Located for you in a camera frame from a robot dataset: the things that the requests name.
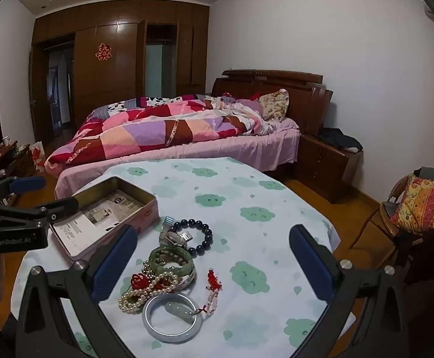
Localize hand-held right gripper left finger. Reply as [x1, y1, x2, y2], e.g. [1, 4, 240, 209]
[15, 225, 139, 358]

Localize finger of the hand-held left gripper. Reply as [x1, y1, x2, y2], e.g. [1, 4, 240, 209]
[0, 197, 80, 229]
[0, 175, 47, 204]

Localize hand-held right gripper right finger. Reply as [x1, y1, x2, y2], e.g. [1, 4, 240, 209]
[289, 224, 422, 358]

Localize red knot ornament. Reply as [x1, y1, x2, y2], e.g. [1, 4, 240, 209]
[129, 273, 176, 295]

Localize pearl necklace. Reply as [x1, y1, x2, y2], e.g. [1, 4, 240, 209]
[118, 271, 178, 314]

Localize green jade bangle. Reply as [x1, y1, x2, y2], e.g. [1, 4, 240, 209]
[149, 245, 196, 281]

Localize rectangular tin box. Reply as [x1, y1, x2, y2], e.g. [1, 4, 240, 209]
[48, 176, 160, 262]

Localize glossy brown bead bracelet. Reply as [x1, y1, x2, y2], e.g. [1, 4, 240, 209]
[153, 247, 192, 269]

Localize white jade bangle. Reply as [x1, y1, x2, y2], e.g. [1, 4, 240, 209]
[142, 294, 204, 343]

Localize thin silver bangle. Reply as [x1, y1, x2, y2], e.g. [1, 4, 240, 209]
[165, 265, 197, 292]

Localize red tassel bead charm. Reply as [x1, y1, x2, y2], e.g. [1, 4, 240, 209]
[202, 269, 223, 317]

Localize low wooden cabinet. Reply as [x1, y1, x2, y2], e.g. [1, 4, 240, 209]
[0, 140, 36, 184]

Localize white paper booklet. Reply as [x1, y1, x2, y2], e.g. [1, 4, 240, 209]
[51, 212, 109, 258]

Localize white red paper bag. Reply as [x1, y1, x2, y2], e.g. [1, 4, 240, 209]
[31, 141, 46, 173]

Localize gold bead strand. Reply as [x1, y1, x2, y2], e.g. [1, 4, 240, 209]
[140, 259, 155, 280]

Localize printed paper card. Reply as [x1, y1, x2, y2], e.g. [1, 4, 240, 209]
[82, 189, 147, 232]

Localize silver wristwatch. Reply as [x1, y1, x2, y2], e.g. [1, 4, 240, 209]
[158, 216, 192, 249]

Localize pale green jade pendant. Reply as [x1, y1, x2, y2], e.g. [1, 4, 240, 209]
[165, 301, 207, 316]

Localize wicker chair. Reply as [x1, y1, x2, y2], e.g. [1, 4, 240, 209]
[349, 168, 434, 269]

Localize brown wooden nightstand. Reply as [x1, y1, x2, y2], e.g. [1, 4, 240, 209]
[293, 134, 365, 204]

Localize white green cloud tablecloth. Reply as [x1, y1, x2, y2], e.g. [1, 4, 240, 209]
[10, 157, 356, 358]

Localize patchwork quilt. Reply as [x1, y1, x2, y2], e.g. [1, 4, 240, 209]
[45, 92, 277, 166]

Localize dark brown garment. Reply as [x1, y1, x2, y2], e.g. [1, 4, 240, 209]
[392, 224, 434, 285]

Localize colourful patterned cushion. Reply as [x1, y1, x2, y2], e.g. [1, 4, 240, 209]
[389, 174, 434, 235]

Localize dark folded clothes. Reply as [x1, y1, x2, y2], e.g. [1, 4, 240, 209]
[318, 127, 363, 153]

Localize bed with pink sheet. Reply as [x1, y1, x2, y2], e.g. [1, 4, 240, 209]
[54, 117, 301, 200]

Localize red paper decoration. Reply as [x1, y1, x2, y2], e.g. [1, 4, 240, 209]
[95, 43, 112, 62]

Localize grey garment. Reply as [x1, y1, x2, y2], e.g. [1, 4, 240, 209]
[413, 167, 434, 183]

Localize brown wooden wardrobe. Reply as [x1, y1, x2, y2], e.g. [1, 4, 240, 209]
[29, 0, 211, 140]

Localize floral pillow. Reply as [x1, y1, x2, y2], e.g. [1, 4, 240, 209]
[258, 89, 290, 122]

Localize brown wooden headboard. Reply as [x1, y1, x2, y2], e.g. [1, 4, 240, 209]
[211, 69, 334, 135]

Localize dark blue bead bracelet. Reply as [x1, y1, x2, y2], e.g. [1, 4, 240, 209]
[168, 219, 214, 256]

